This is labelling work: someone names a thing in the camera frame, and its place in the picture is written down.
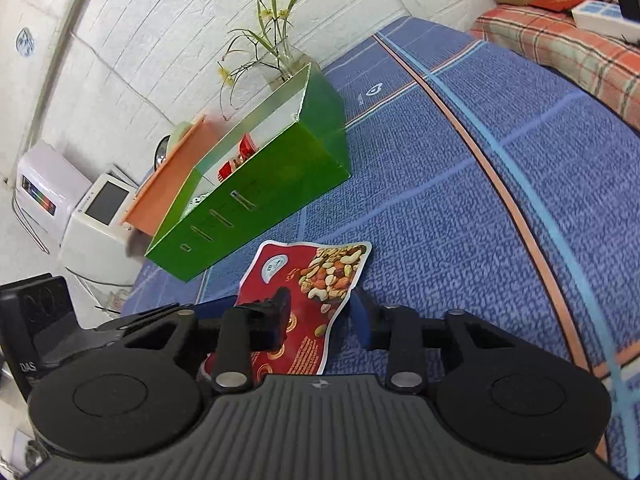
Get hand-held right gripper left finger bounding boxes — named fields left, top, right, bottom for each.
left=122, top=287, right=292, bottom=395

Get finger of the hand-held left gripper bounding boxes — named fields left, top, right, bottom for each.
left=82, top=301, right=182, bottom=333

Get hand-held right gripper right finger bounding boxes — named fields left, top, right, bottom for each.
left=350, top=287, right=523, bottom=393

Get red nut packet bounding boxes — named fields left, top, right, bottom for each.
left=235, top=241, right=373, bottom=376

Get green cardboard box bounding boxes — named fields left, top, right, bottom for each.
left=145, top=62, right=352, bottom=282

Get white machine with screen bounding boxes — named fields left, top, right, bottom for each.
left=59, top=172, right=145, bottom=286

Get orange plastic basin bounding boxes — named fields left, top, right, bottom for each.
left=124, top=114, right=223, bottom=237

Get blue patterned blanket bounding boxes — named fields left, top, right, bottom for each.
left=122, top=16, right=640, bottom=476

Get metal bowl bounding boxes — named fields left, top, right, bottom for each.
left=154, top=135, right=173, bottom=168

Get pale green bowl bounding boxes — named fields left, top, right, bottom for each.
left=167, top=120, right=202, bottom=153

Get glass vase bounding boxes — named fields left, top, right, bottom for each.
left=262, top=45, right=313, bottom=93

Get yellow flowering plant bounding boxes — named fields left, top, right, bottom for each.
left=217, top=0, right=327, bottom=121

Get plaid cloth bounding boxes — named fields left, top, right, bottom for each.
left=470, top=4, right=640, bottom=133

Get white and blue box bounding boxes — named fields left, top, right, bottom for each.
left=570, top=0, right=640, bottom=44

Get grey appliance hose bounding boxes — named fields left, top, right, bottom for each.
left=11, top=192, right=53, bottom=256

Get white wall appliance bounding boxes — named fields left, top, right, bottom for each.
left=15, top=141, right=93, bottom=250

